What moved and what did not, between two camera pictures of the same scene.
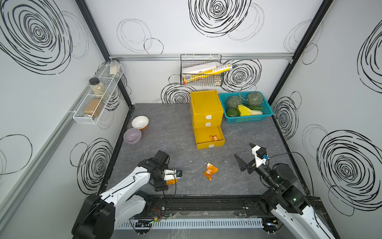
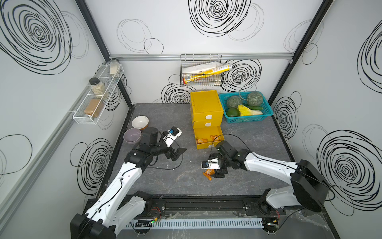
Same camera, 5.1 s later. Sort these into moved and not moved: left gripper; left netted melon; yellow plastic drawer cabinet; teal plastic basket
Moved: left gripper
Not moved: teal plastic basket; left netted melon; yellow plastic drawer cabinet
